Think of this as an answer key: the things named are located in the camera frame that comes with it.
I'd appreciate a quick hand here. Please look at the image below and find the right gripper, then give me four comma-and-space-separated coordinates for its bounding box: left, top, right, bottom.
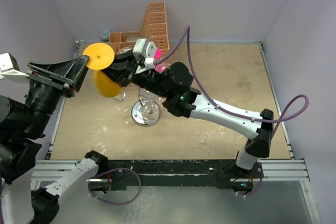
91, 50, 171, 99

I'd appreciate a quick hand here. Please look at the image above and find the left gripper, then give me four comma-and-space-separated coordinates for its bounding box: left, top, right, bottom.
25, 55, 91, 136

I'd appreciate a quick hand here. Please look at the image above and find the clear front wine glass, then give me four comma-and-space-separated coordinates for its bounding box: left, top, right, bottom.
117, 47, 132, 55

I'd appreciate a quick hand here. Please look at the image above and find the clear wine glass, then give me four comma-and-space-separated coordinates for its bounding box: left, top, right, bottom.
117, 47, 132, 55
138, 88, 160, 125

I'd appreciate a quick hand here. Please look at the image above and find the yellow plastic goblet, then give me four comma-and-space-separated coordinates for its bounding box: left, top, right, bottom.
83, 42, 122, 98

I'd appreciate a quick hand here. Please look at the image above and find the pink plastic goblet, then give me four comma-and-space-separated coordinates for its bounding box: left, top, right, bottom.
153, 48, 171, 72

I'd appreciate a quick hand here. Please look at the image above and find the clear back wine glass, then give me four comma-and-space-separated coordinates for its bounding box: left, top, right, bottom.
138, 88, 160, 125

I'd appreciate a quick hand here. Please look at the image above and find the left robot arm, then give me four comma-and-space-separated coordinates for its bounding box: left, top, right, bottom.
1, 53, 108, 223

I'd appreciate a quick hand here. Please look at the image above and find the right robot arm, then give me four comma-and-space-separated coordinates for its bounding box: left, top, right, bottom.
102, 51, 274, 177

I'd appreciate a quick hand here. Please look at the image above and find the chrome wine glass rack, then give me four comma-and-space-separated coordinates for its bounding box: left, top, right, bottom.
112, 91, 161, 127

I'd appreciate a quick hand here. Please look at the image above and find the small grey cap bottle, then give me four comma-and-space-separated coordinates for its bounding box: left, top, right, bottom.
100, 31, 110, 42

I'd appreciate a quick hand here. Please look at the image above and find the orange plastic file organizer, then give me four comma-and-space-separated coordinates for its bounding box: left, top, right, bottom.
108, 2, 170, 55

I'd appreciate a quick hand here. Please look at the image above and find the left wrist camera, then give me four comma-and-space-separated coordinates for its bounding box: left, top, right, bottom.
1, 52, 29, 83

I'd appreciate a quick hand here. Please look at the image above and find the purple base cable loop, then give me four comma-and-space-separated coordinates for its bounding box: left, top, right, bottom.
88, 167, 142, 205

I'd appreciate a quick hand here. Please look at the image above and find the aluminium table rail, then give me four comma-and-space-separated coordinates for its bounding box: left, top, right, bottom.
32, 159, 310, 182

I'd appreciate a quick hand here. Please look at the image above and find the black base frame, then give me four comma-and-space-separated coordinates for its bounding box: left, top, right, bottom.
83, 150, 265, 190

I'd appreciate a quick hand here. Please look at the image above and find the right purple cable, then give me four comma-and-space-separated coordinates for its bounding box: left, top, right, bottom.
153, 25, 310, 198

